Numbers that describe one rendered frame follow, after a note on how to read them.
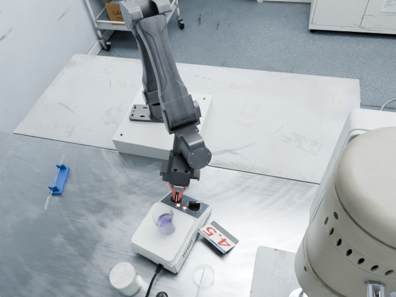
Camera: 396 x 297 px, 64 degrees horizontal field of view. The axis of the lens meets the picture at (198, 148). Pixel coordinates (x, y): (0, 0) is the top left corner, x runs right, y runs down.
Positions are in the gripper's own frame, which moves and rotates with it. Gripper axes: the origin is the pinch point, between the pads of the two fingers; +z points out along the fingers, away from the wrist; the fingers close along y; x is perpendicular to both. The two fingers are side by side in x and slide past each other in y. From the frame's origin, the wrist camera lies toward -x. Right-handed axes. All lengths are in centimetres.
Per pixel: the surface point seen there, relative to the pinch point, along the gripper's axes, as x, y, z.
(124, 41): 248, -70, 3
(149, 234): -11.2, -5.2, 4.1
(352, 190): -52, 11, -40
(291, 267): -14.5, 30.1, 5.8
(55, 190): 9.3, -36.9, 10.4
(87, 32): 223, -97, -3
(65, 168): 16.5, -36.7, 6.8
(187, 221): -8.9, 3.4, 0.8
